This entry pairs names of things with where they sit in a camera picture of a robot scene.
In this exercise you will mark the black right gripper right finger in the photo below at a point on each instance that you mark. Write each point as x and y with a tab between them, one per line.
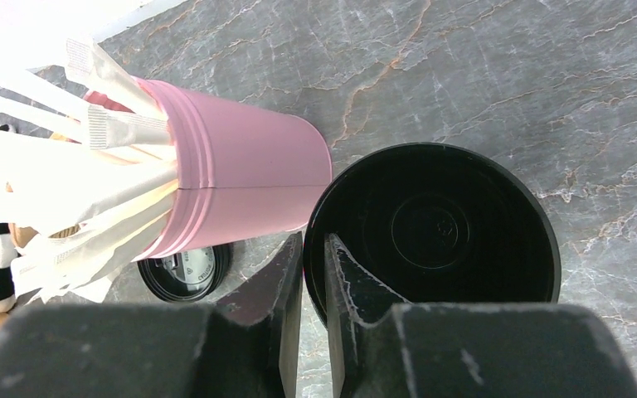
382	345

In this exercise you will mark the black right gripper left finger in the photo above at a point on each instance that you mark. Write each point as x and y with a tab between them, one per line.
244	345

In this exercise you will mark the black plastic cup lid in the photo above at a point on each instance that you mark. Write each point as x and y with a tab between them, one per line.
187	276

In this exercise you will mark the pink stirrer holder cup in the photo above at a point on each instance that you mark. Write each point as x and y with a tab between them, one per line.
243	171

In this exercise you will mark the white wrapped stirrer sticks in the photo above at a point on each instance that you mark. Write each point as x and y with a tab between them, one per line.
98	192

